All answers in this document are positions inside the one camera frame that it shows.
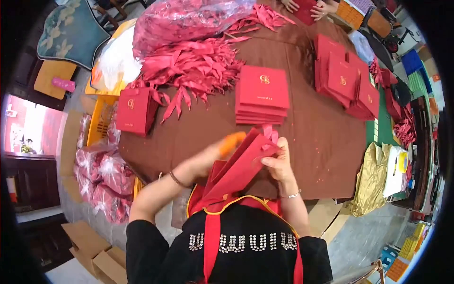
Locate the person's right hand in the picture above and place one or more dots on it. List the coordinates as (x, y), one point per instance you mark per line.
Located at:
(282, 167)

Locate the person's left hand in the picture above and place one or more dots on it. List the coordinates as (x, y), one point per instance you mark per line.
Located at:
(202, 161)

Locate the person's left fingers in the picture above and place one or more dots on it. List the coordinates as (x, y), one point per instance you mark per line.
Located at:
(232, 142)

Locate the person's right thumb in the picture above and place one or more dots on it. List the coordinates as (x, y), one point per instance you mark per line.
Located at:
(270, 162)

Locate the person's right index finger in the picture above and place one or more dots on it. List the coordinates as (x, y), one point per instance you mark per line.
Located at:
(283, 146)

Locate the red paper bag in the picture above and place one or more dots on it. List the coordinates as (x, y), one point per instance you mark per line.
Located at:
(237, 170)
(136, 110)

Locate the brown table cloth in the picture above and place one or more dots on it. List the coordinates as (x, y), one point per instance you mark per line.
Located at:
(319, 149)

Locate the neat stack of red bags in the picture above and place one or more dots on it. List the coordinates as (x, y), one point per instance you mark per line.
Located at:
(263, 92)

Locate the flat cardboard sheet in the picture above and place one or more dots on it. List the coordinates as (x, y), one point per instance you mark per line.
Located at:
(326, 218)

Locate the pile of red ribbons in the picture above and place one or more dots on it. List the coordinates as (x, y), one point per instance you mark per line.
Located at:
(195, 64)

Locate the person's body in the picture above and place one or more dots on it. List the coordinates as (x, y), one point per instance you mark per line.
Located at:
(244, 248)

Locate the slanted stack of red bags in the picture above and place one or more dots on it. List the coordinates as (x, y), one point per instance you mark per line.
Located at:
(344, 80)

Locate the gold crumpled cloth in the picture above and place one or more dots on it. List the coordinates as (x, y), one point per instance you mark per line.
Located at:
(370, 181)

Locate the green mat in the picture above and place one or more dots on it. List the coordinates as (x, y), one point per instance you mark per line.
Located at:
(381, 124)

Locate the standing red paper bag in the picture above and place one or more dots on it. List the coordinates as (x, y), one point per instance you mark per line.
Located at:
(136, 110)

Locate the yellow tape roll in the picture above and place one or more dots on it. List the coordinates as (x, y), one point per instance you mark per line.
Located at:
(403, 162)

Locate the small heap of red ribbons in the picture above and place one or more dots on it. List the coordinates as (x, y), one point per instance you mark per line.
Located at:
(404, 127)

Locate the clear plastic bag of ribbons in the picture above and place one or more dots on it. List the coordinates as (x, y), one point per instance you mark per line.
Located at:
(184, 21)

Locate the heap of clear ribbon bags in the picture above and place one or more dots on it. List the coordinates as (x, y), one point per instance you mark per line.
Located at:
(106, 181)

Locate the yellow plastic crate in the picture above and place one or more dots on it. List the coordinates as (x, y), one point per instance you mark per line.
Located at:
(97, 120)

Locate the white plastic bag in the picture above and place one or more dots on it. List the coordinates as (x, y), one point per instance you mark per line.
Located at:
(119, 60)

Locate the open cardboard boxes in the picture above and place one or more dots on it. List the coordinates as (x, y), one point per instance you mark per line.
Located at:
(95, 255)

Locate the pink flat packet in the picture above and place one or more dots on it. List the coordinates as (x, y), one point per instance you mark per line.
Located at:
(64, 84)

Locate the yellow wooden stool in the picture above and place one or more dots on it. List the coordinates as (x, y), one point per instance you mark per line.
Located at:
(49, 80)

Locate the teal floral chair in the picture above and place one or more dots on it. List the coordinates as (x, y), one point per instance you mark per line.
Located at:
(72, 33)

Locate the dark wooden cabinet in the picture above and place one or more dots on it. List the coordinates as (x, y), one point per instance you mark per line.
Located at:
(32, 181)

